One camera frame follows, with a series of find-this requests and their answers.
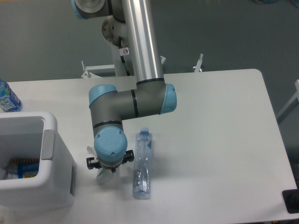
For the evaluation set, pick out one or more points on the white pedestal base frame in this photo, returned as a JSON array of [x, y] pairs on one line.
[[110, 70]]

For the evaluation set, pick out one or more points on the white paper carton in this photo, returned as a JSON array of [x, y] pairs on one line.
[[103, 175]]

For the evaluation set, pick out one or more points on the blue snack wrapper in bin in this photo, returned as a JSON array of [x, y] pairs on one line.
[[22, 168]]

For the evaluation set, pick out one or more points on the white frame at right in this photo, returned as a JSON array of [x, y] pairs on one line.
[[290, 105]]

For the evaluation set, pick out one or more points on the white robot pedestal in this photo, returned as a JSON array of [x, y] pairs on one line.
[[115, 34]]

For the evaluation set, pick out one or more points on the blue labelled bottle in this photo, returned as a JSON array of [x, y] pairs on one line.
[[9, 102]]

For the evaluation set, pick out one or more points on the black device at table edge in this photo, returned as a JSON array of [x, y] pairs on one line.
[[291, 199]]

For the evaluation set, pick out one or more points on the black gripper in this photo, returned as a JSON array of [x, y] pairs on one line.
[[92, 162]]

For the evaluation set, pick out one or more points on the white trash can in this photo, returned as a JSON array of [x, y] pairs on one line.
[[35, 135]]

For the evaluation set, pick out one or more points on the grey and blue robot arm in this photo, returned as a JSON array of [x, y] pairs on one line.
[[109, 107]]

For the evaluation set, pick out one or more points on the clear plastic water bottle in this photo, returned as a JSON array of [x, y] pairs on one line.
[[142, 165]]

